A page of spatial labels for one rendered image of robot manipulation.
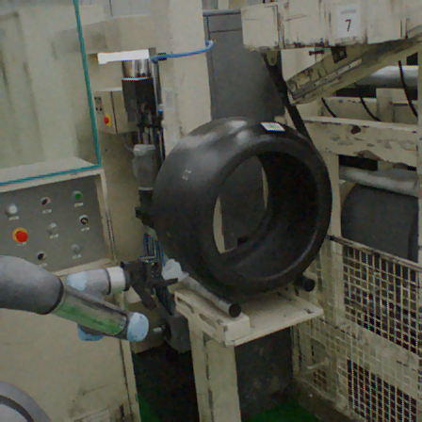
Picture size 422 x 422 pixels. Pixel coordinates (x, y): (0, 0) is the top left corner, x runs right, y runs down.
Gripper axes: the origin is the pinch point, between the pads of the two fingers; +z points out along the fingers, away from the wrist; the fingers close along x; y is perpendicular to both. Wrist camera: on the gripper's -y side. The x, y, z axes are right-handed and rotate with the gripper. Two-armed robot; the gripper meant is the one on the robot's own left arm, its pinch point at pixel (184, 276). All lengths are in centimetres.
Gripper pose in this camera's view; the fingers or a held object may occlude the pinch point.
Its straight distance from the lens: 183.1
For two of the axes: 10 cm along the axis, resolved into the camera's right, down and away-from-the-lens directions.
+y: 0.1, -9.8, -2.1
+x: -4.8, -1.9, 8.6
